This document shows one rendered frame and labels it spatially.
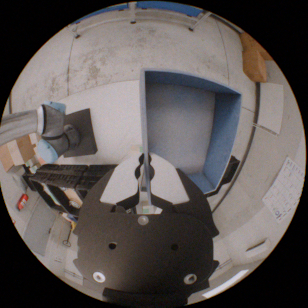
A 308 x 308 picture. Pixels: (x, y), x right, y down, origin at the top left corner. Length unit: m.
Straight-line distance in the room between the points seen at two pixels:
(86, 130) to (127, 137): 0.24
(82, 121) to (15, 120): 0.37
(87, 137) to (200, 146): 0.53
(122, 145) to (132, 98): 0.27
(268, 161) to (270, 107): 1.15
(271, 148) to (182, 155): 2.55
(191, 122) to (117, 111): 0.42
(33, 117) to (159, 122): 0.39
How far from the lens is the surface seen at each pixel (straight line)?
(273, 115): 2.57
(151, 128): 0.17
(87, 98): 0.61
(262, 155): 2.76
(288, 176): 2.65
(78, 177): 0.66
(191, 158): 0.23
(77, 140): 0.59
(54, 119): 0.43
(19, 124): 0.40
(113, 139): 0.58
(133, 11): 1.65
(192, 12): 1.69
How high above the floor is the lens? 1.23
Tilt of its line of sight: 60 degrees down
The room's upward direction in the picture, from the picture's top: 166 degrees clockwise
